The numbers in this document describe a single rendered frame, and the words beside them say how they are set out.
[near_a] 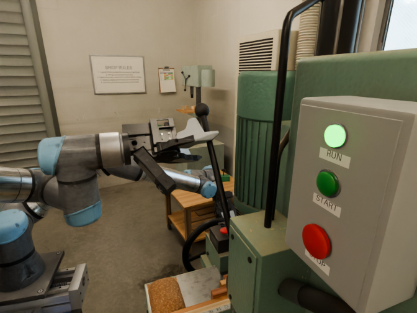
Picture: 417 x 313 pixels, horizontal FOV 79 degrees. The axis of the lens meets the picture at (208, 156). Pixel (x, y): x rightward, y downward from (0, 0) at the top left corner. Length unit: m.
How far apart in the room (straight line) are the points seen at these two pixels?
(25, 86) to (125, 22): 1.33
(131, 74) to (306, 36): 2.23
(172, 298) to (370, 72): 0.68
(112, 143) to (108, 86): 2.92
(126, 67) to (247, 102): 3.04
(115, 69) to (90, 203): 2.96
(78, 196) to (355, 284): 0.49
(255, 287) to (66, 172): 0.40
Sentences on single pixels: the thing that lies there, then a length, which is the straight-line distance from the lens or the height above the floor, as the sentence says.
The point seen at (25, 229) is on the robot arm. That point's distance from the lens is 1.06.
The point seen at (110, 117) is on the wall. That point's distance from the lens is 3.51.
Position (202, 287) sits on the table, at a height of 0.90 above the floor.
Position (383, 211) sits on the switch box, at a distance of 0.21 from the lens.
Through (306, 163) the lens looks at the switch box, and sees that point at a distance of 0.25.
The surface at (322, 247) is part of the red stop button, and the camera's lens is 0.24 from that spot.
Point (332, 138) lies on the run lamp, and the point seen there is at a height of 1.45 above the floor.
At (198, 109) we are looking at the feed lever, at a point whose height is 1.42.
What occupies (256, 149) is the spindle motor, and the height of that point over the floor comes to 1.36.
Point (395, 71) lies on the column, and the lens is 0.27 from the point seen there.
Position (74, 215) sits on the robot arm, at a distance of 0.60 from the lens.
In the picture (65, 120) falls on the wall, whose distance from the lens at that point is 3.48.
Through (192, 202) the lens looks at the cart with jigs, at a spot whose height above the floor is 0.53.
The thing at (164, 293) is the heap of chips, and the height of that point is 0.94.
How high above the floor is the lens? 1.50
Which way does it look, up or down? 18 degrees down
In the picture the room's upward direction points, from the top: straight up
